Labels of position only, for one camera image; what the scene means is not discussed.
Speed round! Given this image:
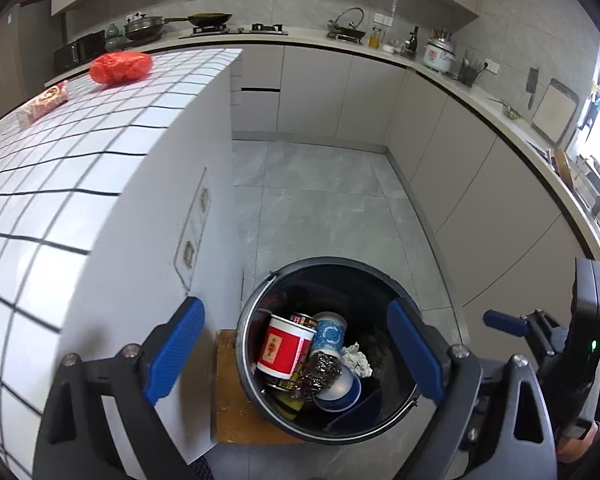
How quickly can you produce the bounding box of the white tissue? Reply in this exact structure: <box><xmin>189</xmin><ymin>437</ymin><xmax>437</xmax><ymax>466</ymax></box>
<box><xmin>340</xmin><ymin>342</ymin><xmax>373</xmax><ymax>378</ymax></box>

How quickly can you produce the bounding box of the red white paper cup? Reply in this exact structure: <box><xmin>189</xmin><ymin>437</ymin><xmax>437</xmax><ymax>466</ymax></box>
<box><xmin>257</xmin><ymin>314</ymin><xmax>316</xmax><ymax>380</ymax></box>

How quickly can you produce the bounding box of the refrigerator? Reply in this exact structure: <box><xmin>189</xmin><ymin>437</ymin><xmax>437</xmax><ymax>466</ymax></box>
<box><xmin>0</xmin><ymin>0</ymin><xmax>64</xmax><ymax>119</ymax></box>

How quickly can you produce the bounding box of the white tiled island counter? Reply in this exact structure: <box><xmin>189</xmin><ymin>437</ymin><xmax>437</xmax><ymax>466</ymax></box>
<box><xmin>0</xmin><ymin>48</ymin><xmax>242</xmax><ymax>479</ymax></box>

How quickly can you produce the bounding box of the gas stove top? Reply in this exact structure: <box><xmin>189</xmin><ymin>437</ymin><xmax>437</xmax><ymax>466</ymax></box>
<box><xmin>178</xmin><ymin>23</ymin><xmax>288</xmax><ymax>40</ymax></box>

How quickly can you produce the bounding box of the white rice cooker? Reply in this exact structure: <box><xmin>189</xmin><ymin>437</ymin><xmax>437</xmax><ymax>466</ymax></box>
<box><xmin>422</xmin><ymin>29</ymin><xmax>455</xmax><ymax>74</ymax></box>

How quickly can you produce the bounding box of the dark glass bottle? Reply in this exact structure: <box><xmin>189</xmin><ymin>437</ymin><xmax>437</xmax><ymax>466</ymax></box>
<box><xmin>404</xmin><ymin>26</ymin><xmax>419</xmax><ymax>58</ymax></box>

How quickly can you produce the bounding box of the orange liquid bottle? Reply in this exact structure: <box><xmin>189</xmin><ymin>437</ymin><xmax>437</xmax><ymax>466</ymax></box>
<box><xmin>368</xmin><ymin>26</ymin><xmax>381</xmax><ymax>49</ymax></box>

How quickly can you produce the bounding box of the black kettle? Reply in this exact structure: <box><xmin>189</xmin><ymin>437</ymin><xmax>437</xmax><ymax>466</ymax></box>
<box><xmin>326</xmin><ymin>6</ymin><xmax>365</xmax><ymax>44</ymax></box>

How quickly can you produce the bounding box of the foil wrapper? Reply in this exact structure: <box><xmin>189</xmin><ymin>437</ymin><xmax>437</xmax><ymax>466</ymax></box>
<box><xmin>298</xmin><ymin>351</ymin><xmax>341</xmax><ymax>398</ymax></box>

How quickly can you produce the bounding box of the utensil holder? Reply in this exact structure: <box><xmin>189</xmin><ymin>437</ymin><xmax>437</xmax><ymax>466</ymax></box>
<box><xmin>456</xmin><ymin>56</ymin><xmax>489</xmax><ymax>88</ymax></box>

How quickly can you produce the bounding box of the wooden stool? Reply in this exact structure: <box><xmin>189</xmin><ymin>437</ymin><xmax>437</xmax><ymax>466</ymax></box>
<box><xmin>212</xmin><ymin>330</ymin><xmax>302</xmax><ymax>445</ymax></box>

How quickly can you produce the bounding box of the cleaver knife on wall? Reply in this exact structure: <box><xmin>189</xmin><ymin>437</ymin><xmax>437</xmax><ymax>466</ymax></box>
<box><xmin>526</xmin><ymin>67</ymin><xmax>539</xmax><ymax>110</ymax></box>

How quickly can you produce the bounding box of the red plastic bag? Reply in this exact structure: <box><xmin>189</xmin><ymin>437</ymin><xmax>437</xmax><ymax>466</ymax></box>
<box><xmin>88</xmin><ymin>51</ymin><xmax>154</xmax><ymax>86</ymax></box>

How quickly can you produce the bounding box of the black trash bucket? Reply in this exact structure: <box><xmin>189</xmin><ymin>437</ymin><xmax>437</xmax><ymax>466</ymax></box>
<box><xmin>235</xmin><ymin>257</ymin><xmax>419</xmax><ymax>445</ymax></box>

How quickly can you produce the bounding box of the frying pan on stove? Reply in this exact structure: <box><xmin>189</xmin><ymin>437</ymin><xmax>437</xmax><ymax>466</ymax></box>
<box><xmin>163</xmin><ymin>12</ymin><xmax>232</xmax><ymax>28</ymax></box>

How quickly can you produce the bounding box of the green teapot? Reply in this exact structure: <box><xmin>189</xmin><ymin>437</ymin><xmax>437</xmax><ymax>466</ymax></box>
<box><xmin>105</xmin><ymin>23</ymin><xmax>126</xmax><ymax>52</ymax></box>

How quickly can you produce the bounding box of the black microwave oven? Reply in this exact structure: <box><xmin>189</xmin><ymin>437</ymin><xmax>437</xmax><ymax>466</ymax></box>
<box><xmin>54</xmin><ymin>30</ymin><xmax>106</xmax><ymax>74</ymax></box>

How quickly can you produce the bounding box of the beige snack wrapper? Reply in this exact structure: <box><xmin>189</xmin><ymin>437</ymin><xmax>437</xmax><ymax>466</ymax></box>
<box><xmin>17</xmin><ymin>81</ymin><xmax>69</xmax><ymax>129</ymax></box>

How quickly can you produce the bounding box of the blue white paper cup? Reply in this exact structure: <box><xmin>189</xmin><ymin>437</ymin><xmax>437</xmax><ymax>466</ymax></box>
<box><xmin>309</xmin><ymin>312</ymin><xmax>347</xmax><ymax>358</ymax></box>

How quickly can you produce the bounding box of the black wok with lid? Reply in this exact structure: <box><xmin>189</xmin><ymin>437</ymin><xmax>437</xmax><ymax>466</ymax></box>
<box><xmin>124</xmin><ymin>15</ymin><xmax>166</xmax><ymax>41</ymax></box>

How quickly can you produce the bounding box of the cutting board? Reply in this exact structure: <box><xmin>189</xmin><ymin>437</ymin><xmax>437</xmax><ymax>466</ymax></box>
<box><xmin>531</xmin><ymin>78</ymin><xmax>580</xmax><ymax>148</ymax></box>

